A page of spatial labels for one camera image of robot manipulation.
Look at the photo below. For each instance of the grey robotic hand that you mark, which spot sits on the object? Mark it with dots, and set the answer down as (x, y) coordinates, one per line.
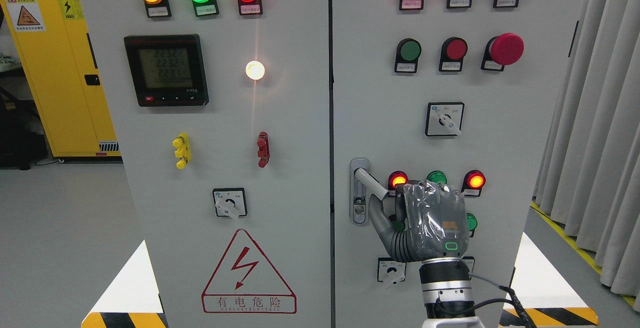
(436, 224)

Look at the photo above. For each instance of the silver door handle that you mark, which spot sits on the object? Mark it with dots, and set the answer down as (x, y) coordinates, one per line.
(362, 185)

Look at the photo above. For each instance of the green push button lower left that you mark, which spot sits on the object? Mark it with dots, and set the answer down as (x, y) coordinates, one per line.
(398, 225)

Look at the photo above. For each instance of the green push button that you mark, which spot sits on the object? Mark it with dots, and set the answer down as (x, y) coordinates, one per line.
(472, 222)
(398, 225)
(407, 56)

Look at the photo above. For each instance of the green push button lower right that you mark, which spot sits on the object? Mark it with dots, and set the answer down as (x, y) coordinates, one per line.
(472, 222)

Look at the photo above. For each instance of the green light middle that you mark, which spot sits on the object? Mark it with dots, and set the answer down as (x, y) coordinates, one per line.
(437, 176)

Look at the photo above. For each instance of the red lit light middle left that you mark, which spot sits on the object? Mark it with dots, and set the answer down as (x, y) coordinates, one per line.
(396, 179)

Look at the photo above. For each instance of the red lit light middle right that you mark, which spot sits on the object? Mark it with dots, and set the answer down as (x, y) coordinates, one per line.
(473, 183)

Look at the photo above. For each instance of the grey curtain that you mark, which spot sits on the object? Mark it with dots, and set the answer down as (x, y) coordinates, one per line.
(590, 175)

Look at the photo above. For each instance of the green push button upper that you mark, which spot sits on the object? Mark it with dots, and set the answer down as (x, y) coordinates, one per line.
(407, 56)

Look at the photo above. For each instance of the red push button upper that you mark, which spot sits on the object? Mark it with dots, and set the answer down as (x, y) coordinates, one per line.
(452, 53)

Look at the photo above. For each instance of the red terminal connector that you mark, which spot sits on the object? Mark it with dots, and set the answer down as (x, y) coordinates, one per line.
(263, 149)

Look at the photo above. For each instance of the red emergency stop button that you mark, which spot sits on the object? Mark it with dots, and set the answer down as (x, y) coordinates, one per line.
(503, 50)

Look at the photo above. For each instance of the red electric hazard sign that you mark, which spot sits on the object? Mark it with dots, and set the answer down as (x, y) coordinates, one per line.
(246, 282)

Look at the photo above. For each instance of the grey electrical cabinet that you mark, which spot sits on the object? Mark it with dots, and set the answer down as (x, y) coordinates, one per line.
(329, 95)

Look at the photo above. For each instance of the white lit indicator light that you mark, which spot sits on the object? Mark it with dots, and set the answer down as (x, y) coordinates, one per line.
(255, 70)

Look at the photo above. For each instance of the yellow terminal connector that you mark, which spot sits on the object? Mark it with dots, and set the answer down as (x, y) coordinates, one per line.
(182, 150)

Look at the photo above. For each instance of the black digital power meter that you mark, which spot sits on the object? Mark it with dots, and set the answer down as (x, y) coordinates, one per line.
(167, 70)

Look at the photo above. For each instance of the yellow safety cabinet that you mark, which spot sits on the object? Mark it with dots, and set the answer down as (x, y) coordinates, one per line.
(53, 43)

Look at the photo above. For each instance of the black key selector switch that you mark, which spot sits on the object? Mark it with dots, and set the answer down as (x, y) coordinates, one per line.
(470, 262)

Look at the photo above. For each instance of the lower white rotary switch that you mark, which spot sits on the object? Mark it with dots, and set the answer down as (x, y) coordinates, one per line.
(390, 272)

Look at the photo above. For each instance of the right door upper rotary switch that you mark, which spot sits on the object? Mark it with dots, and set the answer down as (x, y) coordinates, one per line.
(444, 119)

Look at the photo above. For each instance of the door rotary switch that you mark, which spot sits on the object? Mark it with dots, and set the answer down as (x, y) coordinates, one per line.
(230, 202)
(444, 119)

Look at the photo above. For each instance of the left door rotary switch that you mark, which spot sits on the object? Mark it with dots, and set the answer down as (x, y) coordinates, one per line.
(230, 202)

